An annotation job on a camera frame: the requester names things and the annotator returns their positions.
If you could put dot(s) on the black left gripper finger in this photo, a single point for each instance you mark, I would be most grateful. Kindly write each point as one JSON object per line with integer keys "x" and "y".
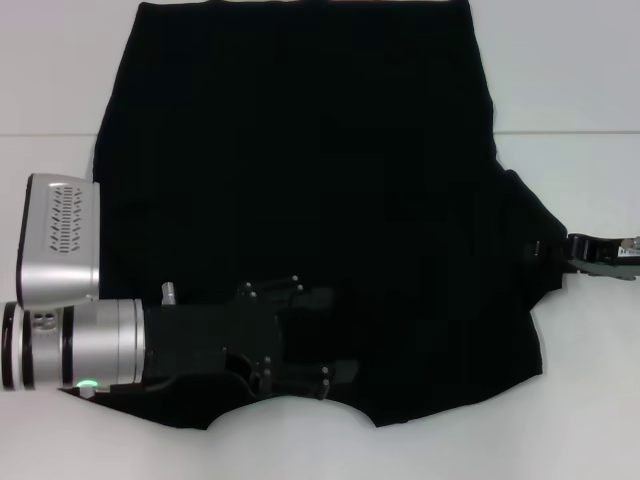
{"x": 310, "y": 300}
{"x": 310, "y": 380}

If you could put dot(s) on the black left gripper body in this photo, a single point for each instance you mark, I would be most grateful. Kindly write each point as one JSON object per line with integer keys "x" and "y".
{"x": 210, "y": 335}

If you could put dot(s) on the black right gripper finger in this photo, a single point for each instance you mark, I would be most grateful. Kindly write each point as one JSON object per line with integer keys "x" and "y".
{"x": 585, "y": 247}

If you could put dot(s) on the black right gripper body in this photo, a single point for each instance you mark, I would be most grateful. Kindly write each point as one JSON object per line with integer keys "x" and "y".
{"x": 615, "y": 270}

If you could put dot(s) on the black t-shirt with white print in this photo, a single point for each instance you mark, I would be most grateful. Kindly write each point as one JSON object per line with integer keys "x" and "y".
{"x": 325, "y": 150}

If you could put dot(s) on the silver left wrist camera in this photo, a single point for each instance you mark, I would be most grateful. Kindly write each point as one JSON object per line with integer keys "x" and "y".
{"x": 60, "y": 260}

